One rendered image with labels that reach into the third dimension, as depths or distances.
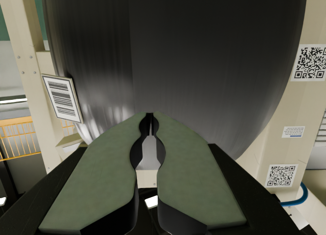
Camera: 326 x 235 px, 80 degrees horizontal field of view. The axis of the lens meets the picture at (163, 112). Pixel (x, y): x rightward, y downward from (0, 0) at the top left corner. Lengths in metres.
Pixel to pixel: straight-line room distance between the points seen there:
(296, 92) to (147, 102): 0.38
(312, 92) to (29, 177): 11.38
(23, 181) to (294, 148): 11.48
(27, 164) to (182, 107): 10.97
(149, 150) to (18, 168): 11.05
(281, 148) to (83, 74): 0.48
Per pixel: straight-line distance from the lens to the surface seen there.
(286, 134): 0.56
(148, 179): 0.88
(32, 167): 11.22
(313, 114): 0.57
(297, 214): 1.31
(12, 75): 9.69
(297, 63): 0.50
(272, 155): 0.57
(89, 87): 0.22
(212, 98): 0.22
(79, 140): 0.99
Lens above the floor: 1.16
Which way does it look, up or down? 22 degrees up
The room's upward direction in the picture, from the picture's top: 180 degrees clockwise
